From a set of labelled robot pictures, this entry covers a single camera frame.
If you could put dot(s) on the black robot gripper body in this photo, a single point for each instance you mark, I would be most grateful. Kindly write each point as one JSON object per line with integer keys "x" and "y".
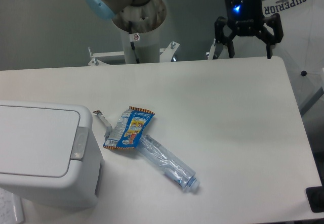
{"x": 244, "y": 17}

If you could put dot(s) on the white trash can lid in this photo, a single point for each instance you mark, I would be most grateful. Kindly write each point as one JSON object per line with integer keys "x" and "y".
{"x": 36, "y": 141}

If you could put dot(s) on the crushed clear plastic bottle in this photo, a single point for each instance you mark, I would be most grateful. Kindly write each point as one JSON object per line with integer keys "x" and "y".
{"x": 168, "y": 163}

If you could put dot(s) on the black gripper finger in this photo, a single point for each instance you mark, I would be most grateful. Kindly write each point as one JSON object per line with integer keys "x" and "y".
{"x": 220, "y": 37}
{"x": 270, "y": 32}

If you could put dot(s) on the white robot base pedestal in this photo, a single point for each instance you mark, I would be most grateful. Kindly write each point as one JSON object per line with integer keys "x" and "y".
{"x": 139, "y": 29}

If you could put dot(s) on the white metal base frame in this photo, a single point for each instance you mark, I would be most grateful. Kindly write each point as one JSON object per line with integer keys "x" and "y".
{"x": 167, "y": 54}

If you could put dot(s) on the blue snack wrapper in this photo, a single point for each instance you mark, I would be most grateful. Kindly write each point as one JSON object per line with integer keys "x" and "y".
{"x": 128, "y": 130}

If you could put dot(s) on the white trash can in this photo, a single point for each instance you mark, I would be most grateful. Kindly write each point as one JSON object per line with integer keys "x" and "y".
{"x": 78, "y": 188}

